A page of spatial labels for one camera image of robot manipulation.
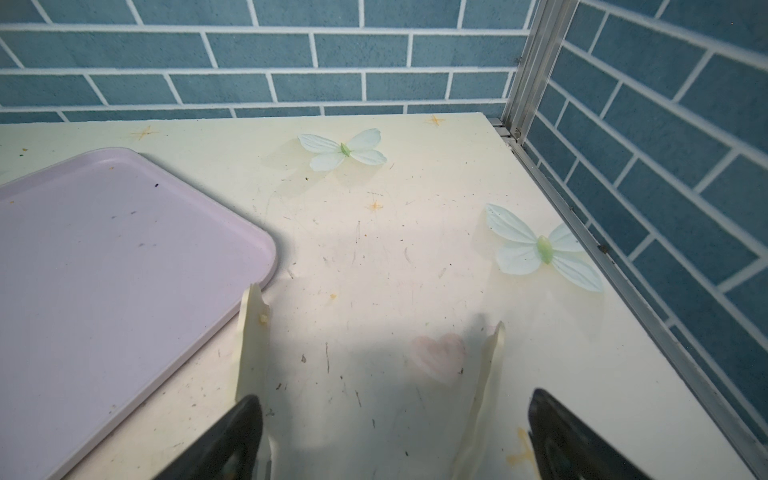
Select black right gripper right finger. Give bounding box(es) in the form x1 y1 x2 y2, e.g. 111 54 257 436
528 388 650 480

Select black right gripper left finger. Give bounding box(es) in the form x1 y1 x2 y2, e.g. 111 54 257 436
155 394 264 480

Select metal tongs with white tips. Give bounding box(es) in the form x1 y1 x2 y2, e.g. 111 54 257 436
235 284 506 479

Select lilac plastic tray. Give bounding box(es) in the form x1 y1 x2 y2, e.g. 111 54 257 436
1 148 277 479

